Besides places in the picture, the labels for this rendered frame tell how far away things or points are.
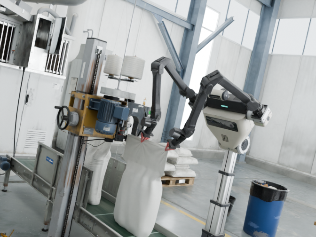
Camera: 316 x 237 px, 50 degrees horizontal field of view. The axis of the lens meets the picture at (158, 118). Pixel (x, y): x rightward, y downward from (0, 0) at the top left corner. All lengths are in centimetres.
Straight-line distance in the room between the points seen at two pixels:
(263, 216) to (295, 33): 780
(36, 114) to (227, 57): 656
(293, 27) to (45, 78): 817
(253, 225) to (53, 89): 345
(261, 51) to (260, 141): 286
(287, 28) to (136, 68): 932
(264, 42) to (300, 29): 111
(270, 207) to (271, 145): 667
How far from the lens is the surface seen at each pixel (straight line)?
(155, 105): 255
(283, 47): 1143
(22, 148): 544
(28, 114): 536
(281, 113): 1096
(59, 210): 278
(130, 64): 254
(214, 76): 213
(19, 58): 509
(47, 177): 349
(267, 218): 449
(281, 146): 1088
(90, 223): 283
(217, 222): 289
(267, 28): 1158
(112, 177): 348
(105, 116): 244
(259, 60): 1138
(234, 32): 1068
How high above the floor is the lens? 140
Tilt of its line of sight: 3 degrees down
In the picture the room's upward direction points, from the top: 12 degrees clockwise
